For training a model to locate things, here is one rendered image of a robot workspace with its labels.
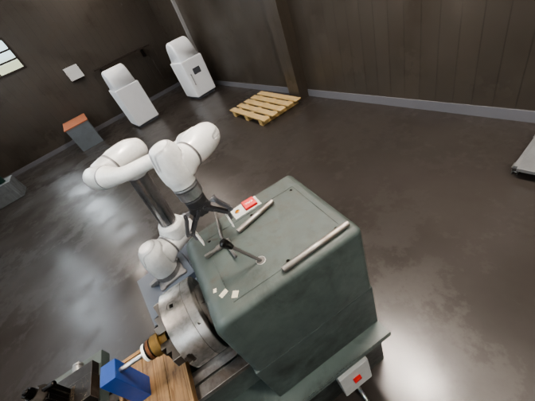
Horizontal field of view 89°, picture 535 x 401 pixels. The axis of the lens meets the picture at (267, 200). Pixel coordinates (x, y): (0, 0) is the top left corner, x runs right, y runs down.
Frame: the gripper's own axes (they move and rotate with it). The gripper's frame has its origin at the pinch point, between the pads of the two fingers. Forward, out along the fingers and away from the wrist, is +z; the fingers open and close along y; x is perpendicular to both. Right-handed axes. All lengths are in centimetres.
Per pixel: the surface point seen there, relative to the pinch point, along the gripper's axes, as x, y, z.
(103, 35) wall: -954, 9, -82
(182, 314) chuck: 18.8, 24.4, 7.8
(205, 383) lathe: 25, 36, 44
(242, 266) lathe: 18.6, -1.6, 4.5
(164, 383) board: 15, 52, 42
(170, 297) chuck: 9.8, 26.5, 6.4
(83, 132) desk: -776, 188, 88
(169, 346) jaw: 18.1, 36.5, 19.1
